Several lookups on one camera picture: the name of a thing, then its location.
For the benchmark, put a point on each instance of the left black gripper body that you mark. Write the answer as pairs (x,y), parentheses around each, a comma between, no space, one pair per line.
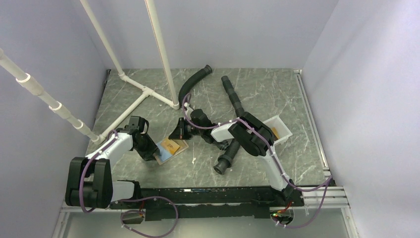
(146,148)

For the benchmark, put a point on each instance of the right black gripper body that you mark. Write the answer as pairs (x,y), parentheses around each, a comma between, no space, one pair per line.
(186,129)

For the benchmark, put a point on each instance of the tan leather card holder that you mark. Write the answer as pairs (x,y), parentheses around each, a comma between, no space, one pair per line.
(166,156)

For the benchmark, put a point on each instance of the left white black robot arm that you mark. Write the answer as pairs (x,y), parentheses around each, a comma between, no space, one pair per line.
(89,182)

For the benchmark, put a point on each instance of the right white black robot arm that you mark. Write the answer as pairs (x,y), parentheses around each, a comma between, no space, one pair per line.
(258,138)

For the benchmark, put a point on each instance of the clear plastic card tray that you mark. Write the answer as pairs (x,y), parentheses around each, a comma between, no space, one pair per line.
(279,128)

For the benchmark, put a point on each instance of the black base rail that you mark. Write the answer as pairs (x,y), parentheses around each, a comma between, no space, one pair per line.
(211,202)

